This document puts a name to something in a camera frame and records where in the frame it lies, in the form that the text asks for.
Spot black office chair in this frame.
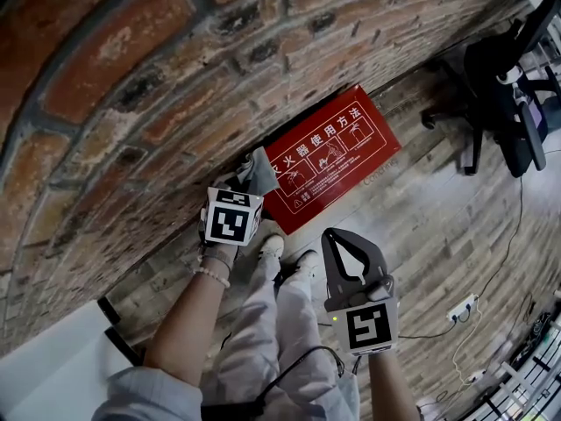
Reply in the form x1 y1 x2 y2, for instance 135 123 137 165
420 0 561 179

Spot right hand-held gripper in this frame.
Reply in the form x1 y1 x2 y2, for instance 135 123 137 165
321 228 400 357

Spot person's light trousers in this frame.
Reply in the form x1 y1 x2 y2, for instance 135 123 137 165
199 252 365 421

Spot long black cable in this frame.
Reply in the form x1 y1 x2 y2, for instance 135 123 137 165
477 177 525 297

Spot person's right forearm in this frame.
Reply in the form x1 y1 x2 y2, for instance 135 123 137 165
366 351 422 421

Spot white shoe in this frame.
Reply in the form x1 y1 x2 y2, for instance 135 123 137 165
256 233 285 271
297 249 319 280

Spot white power strip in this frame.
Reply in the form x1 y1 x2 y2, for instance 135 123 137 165
445 293 479 323

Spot white cable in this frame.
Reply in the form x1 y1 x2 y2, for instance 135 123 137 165
451 304 483 385

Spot grey wrist strap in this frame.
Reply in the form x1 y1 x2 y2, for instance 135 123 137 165
201 243 236 269

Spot white metal frame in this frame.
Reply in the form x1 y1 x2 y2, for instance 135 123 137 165
501 353 561 421

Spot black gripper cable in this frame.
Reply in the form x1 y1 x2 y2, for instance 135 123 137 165
245 344 347 411

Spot thin black floor cable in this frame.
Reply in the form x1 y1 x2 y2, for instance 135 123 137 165
396 322 457 339

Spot person's left forearm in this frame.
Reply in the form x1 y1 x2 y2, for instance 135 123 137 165
142 252 233 381

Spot red fire extinguisher box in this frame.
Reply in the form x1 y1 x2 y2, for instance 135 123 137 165
260 83 403 236

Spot white security camera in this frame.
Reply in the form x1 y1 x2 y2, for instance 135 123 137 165
496 67 523 85

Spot black bracket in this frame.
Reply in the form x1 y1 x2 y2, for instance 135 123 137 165
96 296 122 324
103 327 146 367

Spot grey cloth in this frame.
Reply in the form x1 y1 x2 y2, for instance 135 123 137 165
245 146 281 195

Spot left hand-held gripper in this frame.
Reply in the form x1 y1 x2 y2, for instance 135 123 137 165
201 150 264 247

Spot white bead bracelet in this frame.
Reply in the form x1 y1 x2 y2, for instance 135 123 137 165
192 265 231 289

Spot pile of black cables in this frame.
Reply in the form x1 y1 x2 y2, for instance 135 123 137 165
523 309 553 350

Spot purple packet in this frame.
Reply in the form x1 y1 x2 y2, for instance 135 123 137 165
528 103 549 142

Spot white panel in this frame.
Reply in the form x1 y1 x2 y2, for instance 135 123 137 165
0 300 144 421

